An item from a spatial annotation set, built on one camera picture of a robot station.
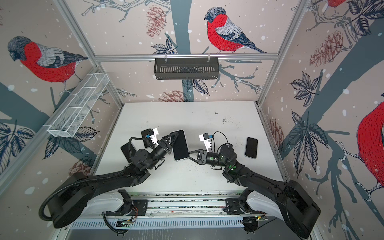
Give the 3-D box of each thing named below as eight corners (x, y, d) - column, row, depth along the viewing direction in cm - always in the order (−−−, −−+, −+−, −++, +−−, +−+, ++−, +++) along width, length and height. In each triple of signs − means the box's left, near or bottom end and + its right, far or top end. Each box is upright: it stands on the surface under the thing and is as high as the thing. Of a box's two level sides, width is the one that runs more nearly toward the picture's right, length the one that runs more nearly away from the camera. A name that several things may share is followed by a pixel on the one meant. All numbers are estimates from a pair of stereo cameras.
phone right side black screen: (244, 155, 95) (245, 154, 93) (246, 138, 103) (247, 136, 102) (255, 158, 93) (256, 157, 92) (257, 140, 102) (258, 139, 100)
